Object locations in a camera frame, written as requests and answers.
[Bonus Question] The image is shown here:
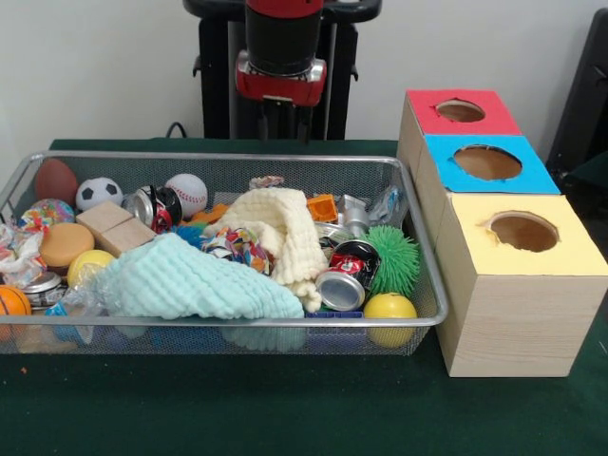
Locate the wooden box with three holes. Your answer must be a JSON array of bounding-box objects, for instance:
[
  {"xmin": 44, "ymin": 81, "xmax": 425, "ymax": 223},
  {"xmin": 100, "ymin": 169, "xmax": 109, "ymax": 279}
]
[{"xmin": 397, "ymin": 89, "xmax": 608, "ymax": 378}]

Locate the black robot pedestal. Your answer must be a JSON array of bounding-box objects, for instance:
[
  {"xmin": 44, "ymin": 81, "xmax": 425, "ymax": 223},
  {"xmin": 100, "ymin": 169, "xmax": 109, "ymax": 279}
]
[{"xmin": 183, "ymin": 0, "xmax": 383, "ymax": 142}]

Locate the clear shallow mesh bin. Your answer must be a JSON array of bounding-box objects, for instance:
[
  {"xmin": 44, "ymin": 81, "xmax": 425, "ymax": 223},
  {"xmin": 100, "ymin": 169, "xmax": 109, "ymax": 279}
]
[{"xmin": 0, "ymin": 152, "xmax": 449, "ymax": 356}]

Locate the plain wooden block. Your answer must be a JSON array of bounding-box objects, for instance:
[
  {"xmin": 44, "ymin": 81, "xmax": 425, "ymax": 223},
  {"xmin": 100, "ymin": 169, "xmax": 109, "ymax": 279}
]
[
  {"xmin": 76, "ymin": 200, "xmax": 134, "ymax": 237},
  {"xmin": 98, "ymin": 218, "xmax": 159, "ymax": 258}
]

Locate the yellow smiley ball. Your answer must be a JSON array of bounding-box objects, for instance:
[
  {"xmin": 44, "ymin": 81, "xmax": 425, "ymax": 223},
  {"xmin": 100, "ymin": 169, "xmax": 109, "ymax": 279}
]
[{"xmin": 363, "ymin": 293, "xmax": 419, "ymax": 347}]

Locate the small white baseball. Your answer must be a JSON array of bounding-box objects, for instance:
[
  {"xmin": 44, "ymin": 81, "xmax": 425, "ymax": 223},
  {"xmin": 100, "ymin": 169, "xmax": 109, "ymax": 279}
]
[{"xmin": 165, "ymin": 173, "xmax": 209, "ymax": 219}]

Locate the small black white soccer ball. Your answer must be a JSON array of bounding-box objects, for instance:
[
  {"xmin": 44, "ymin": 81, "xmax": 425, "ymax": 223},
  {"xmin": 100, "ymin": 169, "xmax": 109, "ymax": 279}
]
[{"xmin": 75, "ymin": 177, "xmax": 124, "ymax": 211}]

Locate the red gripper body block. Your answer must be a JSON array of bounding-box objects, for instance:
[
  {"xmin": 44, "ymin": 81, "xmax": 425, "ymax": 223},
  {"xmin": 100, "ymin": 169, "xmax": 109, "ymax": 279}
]
[{"xmin": 234, "ymin": 49, "xmax": 329, "ymax": 108}]

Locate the black silver drink can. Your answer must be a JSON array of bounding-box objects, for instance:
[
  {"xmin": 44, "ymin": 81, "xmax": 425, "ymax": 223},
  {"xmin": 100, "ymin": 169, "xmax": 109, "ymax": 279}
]
[{"xmin": 315, "ymin": 239, "xmax": 381, "ymax": 313}]

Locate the small globe print ball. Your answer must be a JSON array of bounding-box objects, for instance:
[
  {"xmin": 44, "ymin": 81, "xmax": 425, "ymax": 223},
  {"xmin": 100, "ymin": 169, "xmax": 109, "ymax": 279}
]
[{"xmin": 23, "ymin": 198, "xmax": 76, "ymax": 231}]

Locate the dark green table cloth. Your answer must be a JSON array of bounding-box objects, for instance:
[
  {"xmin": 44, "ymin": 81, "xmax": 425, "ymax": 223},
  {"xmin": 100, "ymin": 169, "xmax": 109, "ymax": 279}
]
[{"xmin": 0, "ymin": 138, "xmax": 608, "ymax": 456}]

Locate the brown round burger toy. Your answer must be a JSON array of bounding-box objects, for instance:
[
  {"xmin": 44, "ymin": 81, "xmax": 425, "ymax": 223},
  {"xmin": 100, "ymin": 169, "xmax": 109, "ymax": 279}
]
[{"xmin": 40, "ymin": 222, "xmax": 97, "ymax": 271}]

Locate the green fuzzy toy with eyes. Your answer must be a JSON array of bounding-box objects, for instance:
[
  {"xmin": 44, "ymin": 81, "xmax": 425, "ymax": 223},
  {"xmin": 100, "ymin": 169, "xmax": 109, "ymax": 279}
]
[{"xmin": 361, "ymin": 225, "xmax": 422, "ymax": 297}]

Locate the mint green waffle cloth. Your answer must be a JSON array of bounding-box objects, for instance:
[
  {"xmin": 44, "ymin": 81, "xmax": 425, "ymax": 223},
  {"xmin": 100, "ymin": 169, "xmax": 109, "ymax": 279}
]
[{"xmin": 95, "ymin": 233, "xmax": 306, "ymax": 322}]

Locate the cream waffle cloth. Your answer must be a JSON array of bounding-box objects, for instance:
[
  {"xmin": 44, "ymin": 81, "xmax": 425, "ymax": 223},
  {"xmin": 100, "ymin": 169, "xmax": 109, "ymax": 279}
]
[{"xmin": 215, "ymin": 187, "xmax": 330, "ymax": 313}]

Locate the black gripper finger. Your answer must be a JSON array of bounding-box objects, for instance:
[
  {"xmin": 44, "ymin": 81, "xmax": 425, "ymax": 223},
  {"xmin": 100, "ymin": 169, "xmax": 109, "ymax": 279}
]
[
  {"xmin": 298, "ymin": 103, "xmax": 314, "ymax": 146},
  {"xmin": 256, "ymin": 97, "xmax": 272, "ymax": 143}
]

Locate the black stand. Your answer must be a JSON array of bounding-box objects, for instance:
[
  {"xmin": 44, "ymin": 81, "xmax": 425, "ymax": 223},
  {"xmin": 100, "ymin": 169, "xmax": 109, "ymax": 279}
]
[{"xmin": 546, "ymin": 8, "xmax": 608, "ymax": 177}]

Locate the orange toy building block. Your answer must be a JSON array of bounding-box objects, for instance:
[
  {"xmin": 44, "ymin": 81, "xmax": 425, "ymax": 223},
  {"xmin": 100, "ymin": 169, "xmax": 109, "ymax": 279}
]
[{"xmin": 306, "ymin": 194, "xmax": 340, "ymax": 225}]

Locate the plain yellow ball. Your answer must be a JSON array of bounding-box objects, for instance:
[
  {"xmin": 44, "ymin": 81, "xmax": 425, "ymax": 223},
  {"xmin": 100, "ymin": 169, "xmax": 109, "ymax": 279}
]
[{"xmin": 66, "ymin": 249, "xmax": 117, "ymax": 289}]

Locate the small brown football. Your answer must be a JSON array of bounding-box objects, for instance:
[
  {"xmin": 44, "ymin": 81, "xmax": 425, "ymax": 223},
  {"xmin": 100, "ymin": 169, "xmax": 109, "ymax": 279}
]
[{"xmin": 33, "ymin": 157, "xmax": 79, "ymax": 202}]

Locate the small orange basketball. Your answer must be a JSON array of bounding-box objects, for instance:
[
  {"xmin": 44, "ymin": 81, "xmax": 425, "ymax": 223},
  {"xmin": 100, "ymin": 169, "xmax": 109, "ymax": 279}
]
[{"xmin": 0, "ymin": 285, "xmax": 34, "ymax": 319}]

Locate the colourful knotted rope toy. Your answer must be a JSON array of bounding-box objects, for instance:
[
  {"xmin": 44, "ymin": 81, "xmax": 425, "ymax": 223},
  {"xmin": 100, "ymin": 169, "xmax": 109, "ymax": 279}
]
[{"xmin": 203, "ymin": 226, "xmax": 275, "ymax": 278}]

